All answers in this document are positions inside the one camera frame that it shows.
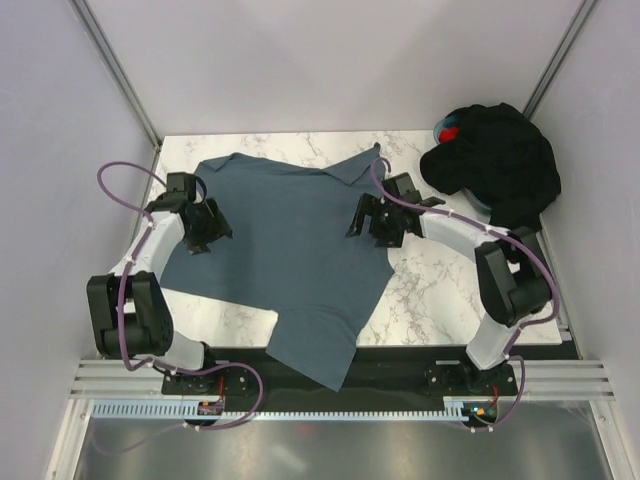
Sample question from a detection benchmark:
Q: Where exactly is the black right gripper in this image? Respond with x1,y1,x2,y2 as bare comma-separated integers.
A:
347,191,405,248

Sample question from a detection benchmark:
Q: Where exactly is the grey-blue t shirt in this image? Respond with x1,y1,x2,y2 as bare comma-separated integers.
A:
161,148,394,391

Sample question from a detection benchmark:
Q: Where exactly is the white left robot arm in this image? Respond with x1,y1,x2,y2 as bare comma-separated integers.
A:
86,172,233,393

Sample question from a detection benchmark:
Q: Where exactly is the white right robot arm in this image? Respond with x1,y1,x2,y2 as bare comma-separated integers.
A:
346,173,559,394

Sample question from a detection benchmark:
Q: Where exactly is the red t shirt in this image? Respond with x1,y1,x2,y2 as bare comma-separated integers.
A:
438,127,459,143

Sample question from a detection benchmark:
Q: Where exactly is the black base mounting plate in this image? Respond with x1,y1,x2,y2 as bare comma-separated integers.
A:
162,346,517,412

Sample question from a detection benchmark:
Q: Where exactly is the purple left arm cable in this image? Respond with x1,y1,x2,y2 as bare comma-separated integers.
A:
92,159,266,456

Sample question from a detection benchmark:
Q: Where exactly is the white slotted cable duct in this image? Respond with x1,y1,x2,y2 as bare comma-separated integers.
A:
91,398,496,422

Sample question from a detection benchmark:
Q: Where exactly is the aluminium front frame rail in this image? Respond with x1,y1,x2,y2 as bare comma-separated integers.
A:
69,360,614,401

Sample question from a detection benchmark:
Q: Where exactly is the left aluminium frame post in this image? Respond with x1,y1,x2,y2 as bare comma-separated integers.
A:
69,0,162,153

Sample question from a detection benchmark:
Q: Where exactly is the aluminium frame post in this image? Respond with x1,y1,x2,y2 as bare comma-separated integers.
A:
522,0,600,120
69,0,162,153

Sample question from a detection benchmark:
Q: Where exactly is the right aluminium frame post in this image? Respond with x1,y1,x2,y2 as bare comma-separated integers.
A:
522,0,600,120

